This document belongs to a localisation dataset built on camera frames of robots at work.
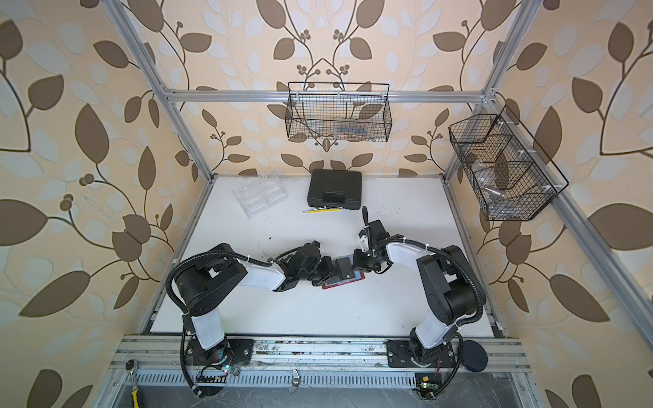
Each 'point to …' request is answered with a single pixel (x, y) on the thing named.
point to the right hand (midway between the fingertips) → (353, 268)
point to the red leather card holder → (359, 276)
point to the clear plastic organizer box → (259, 194)
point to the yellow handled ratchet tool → (131, 365)
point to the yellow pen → (320, 210)
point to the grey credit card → (345, 268)
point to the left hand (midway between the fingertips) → (342, 268)
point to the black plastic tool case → (335, 189)
